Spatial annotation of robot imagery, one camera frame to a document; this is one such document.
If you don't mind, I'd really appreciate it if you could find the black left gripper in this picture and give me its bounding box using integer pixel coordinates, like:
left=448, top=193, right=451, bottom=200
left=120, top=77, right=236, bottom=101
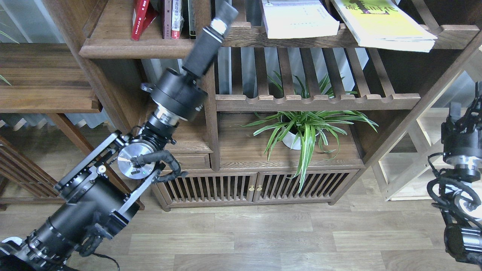
left=182, top=1, right=239, bottom=79

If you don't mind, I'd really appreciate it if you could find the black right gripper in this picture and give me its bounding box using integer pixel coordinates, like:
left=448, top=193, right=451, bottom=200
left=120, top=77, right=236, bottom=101
left=441, top=81, right=482, bottom=147

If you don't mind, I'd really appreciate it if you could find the yellow green book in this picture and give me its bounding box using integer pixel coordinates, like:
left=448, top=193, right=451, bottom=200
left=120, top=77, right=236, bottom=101
left=331, top=0, right=437, bottom=52

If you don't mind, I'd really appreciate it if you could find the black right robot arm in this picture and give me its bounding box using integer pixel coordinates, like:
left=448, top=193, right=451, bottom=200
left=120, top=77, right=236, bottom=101
left=427, top=82, right=482, bottom=266

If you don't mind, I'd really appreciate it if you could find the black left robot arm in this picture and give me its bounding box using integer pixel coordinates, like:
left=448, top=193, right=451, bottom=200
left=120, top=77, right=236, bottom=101
left=1, top=1, right=238, bottom=271

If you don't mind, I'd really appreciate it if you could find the white book on shelf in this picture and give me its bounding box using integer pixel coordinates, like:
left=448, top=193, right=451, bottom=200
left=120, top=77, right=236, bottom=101
left=260, top=0, right=340, bottom=39

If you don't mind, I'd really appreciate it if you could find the light wooden shelf unit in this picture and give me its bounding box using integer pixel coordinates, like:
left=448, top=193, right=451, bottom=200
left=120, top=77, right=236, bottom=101
left=372, top=48, right=482, bottom=201

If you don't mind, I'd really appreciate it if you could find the red white upright book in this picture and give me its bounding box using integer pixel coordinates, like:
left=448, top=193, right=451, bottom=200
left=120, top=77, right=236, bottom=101
left=171, top=0, right=184, bottom=40

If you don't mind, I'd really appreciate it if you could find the white plant pot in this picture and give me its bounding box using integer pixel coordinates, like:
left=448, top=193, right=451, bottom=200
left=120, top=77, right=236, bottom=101
left=282, top=131, right=302, bottom=150

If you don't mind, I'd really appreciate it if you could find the right slatted cabinet door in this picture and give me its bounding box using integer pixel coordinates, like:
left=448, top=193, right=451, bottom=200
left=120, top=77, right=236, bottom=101
left=248, top=169, right=358, bottom=204

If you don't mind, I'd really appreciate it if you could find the slatted cabinet door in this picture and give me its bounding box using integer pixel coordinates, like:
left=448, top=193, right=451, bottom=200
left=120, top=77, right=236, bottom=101
left=155, top=172, right=258, bottom=208
left=248, top=169, right=358, bottom=204

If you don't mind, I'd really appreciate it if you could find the left slatted cabinet door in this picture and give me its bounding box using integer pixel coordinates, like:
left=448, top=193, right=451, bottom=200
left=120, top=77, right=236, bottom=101
left=155, top=172, right=258, bottom=208

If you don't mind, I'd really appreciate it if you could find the dark wooden side table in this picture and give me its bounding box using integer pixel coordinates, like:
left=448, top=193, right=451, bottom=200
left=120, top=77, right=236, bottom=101
left=1, top=43, right=146, bottom=197

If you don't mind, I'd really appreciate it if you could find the dark slatted wooden rack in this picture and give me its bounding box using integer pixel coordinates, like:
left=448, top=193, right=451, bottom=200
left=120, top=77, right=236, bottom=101
left=0, top=137, right=65, bottom=211

